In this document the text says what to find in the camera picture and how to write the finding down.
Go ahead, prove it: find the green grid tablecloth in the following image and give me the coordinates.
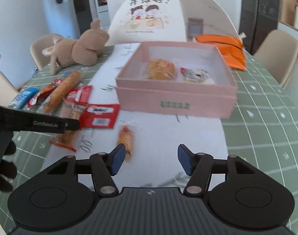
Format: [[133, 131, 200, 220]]
[[0, 44, 298, 233]]

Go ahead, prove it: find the long bread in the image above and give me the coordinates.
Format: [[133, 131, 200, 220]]
[[42, 71, 82, 114]]

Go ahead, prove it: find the beige chair near left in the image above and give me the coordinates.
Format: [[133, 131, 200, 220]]
[[0, 71, 18, 107]]

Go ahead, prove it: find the blue white snack bag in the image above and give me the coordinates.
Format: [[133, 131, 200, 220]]
[[8, 87, 39, 110]]

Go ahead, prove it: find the beige dining chair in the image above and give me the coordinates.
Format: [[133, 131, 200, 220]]
[[30, 33, 63, 70], [253, 30, 298, 88]]

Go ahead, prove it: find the red long snack packet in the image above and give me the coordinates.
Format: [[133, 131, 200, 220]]
[[79, 104, 120, 129]]

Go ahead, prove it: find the beige dining chair right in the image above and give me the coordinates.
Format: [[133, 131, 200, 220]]
[[253, 30, 298, 88]]

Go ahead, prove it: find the white printed food cover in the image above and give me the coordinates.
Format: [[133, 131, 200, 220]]
[[107, 0, 238, 46]]

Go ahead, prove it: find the orange basketball pattern bag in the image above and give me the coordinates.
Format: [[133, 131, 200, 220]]
[[195, 34, 246, 70]]

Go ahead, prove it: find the pink cardboard gift box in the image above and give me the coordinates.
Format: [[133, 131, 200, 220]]
[[115, 41, 237, 119]]

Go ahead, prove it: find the cracker pack red wrapper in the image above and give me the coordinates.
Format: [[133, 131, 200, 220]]
[[50, 98, 88, 152]]

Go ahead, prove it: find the brown plush rabbit toy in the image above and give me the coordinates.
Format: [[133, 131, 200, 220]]
[[42, 19, 110, 75]]

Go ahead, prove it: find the small orange snack packet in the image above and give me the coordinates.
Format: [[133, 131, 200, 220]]
[[118, 124, 135, 161]]

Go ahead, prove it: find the beige dining chair left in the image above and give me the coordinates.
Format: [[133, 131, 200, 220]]
[[30, 33, 63, 70]]

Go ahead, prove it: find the round bread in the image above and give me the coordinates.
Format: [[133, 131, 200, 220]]
[[146, 59, 177, 80]]

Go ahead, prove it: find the white printed table runner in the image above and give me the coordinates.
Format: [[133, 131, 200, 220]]
[[42, 43, 228, 190]]

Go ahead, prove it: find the black gloved hand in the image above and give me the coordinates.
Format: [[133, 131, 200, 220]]
[[0, 139, 17, 193]]

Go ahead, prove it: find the red chicken snack pouch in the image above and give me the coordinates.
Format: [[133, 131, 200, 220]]
[[27, 79, 63, 108]]

